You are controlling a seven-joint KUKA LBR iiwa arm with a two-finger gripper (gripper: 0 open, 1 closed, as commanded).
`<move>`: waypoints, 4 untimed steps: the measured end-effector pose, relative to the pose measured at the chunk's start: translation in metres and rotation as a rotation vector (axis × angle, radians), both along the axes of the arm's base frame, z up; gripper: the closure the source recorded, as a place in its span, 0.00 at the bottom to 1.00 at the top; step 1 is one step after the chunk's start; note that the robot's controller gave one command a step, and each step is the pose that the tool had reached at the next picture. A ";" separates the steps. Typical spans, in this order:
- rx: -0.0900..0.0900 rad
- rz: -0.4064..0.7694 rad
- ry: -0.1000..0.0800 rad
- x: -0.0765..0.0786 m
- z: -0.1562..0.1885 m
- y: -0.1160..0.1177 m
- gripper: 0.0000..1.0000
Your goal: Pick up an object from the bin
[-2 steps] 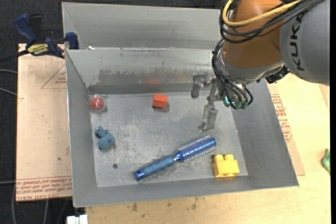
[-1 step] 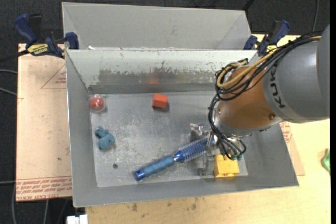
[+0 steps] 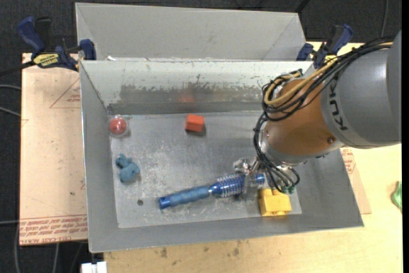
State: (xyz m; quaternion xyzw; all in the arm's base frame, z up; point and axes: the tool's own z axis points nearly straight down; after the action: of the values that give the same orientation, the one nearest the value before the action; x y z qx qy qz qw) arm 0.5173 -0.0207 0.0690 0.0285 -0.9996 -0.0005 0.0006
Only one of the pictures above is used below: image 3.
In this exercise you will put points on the grey metal bin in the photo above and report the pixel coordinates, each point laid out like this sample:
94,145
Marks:
191,86

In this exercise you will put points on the brown cardboard board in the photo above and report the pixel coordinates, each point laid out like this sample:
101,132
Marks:
51,144

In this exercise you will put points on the orange-red block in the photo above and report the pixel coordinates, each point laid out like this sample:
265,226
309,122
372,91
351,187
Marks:
194,123

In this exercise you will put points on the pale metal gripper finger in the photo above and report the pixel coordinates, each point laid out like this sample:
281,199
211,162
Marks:
243,166
251,190

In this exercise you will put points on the blue toy animal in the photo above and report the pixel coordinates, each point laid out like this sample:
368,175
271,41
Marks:
128,169

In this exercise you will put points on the red ball in clear dome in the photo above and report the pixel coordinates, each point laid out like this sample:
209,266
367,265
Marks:
117,125

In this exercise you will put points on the blue tool with spring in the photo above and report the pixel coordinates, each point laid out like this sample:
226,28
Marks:
191,194

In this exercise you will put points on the yellow toy block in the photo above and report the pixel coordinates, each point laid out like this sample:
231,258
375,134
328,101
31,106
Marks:
275,204

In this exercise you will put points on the pale green thing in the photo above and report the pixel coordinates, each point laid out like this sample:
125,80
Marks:
397,196

